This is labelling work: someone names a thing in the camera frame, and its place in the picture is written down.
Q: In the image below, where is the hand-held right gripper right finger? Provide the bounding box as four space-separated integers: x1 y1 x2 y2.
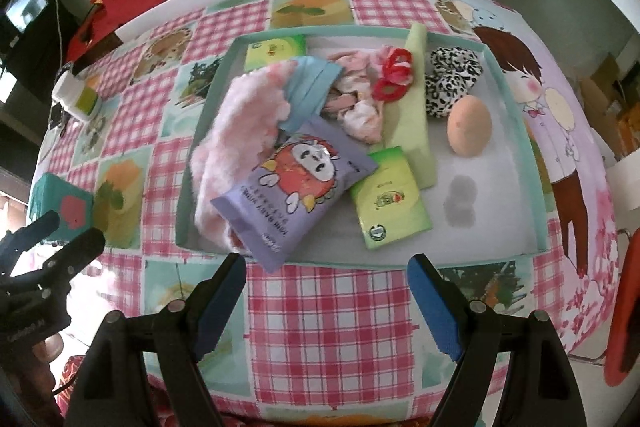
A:
406 253 588 427

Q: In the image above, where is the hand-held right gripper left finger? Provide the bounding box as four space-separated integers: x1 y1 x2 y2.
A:
65 252 247 427

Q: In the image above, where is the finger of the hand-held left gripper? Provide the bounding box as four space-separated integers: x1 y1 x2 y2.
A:
0 209 61 265
30 227 106 293

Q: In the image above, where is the teal tray box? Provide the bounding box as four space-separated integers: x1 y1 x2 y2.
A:
175 23 551 269

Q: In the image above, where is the green tissue pack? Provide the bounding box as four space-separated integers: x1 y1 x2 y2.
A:
349 146 433 252
244 34 307 72

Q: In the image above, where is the purple cartoon packet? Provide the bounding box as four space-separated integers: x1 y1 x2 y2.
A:
209 114 380 273

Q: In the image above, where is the light green cloth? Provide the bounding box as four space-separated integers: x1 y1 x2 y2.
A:
382 23 437 190

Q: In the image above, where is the pink fluffy towel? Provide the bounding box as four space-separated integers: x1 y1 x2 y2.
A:
189 59 298 253

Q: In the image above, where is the blue face mask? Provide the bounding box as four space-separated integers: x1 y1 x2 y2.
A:
277 57 346 138

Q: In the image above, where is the red pink chenille hair tie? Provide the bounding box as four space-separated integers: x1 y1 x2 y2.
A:
370 46 416 102

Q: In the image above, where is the person's left hand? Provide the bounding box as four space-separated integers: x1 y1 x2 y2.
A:
27 332 66 388

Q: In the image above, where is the teal box with red shape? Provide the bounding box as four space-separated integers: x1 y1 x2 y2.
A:
29 173 96 244

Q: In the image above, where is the pink checked printed tablecloth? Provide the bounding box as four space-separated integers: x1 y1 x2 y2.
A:
30 0 621 408

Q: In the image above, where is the white pill bottle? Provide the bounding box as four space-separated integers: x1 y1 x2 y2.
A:
51 69 103 122

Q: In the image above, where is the beige egg-shaped sponge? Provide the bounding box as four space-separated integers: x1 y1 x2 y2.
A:
446 97 493 156

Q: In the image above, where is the red chair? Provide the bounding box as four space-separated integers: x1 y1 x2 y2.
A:
602 272 640 390

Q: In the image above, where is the red gift box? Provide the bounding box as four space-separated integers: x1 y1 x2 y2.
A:
65 4 123 62

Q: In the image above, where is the leopard print scrunchie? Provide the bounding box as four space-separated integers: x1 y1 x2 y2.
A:
424 47 485 120

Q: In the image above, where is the black monitor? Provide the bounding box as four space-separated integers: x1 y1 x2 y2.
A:
2 0 50 35

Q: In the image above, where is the cardboard box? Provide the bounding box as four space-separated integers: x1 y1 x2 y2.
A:
580 52 640 168

